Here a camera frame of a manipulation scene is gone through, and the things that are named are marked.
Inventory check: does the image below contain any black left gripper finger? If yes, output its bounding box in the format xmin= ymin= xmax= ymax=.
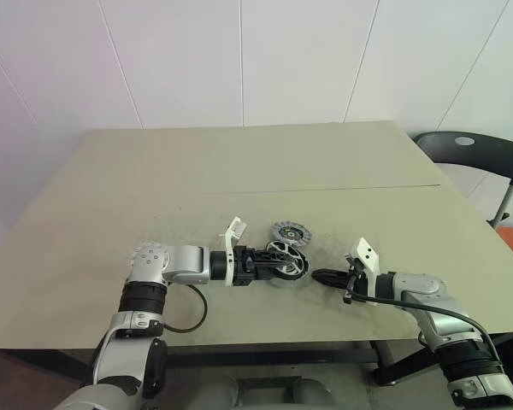
xmin=249 ymin=249 xmax=300 ymax=264
xmin=251 ymin=263 xmax=290 ymax=283

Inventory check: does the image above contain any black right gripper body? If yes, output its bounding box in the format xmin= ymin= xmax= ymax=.
xmin=343 ymin=262 xmax=369 ymax=304

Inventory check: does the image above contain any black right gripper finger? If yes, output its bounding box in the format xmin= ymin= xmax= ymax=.
xmin=315 ymin=267 xmax=352 ymax=279
xmin=311 ymin=274 xmax=351 ymax=290

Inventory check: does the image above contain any grey robot torso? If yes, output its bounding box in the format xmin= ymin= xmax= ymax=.
xmin=166 ymin=374 xmax=341 ymax=410

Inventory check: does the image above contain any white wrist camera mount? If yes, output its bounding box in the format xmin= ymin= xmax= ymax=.
xmin=345 ymin=237 xmax=380 ymax=308
xmin=217 ymin=216 xmax=247 ymax=288

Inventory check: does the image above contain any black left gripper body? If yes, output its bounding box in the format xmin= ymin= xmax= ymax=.
xmin=232 ymin=245 xmax=265 ymax=287

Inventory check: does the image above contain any black folding chair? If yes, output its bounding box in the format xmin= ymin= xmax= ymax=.
xmin=412 ymin=130 xmax=513 ymax=232

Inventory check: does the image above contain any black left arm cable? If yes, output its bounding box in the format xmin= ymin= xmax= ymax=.
xmin=163 ymin=284 xmax=209 ymax=332

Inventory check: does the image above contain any black table frame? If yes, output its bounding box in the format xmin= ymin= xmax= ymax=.
xmin=0 ymin=335 xmax=513 ymax=386

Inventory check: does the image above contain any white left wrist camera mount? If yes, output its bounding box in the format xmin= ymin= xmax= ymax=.
xmin=217 ymin=216 xmax=247 ymax=288

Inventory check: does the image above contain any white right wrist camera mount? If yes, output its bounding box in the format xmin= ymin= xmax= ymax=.
xmin=345 ymin=237 xmax=380 ymax=308

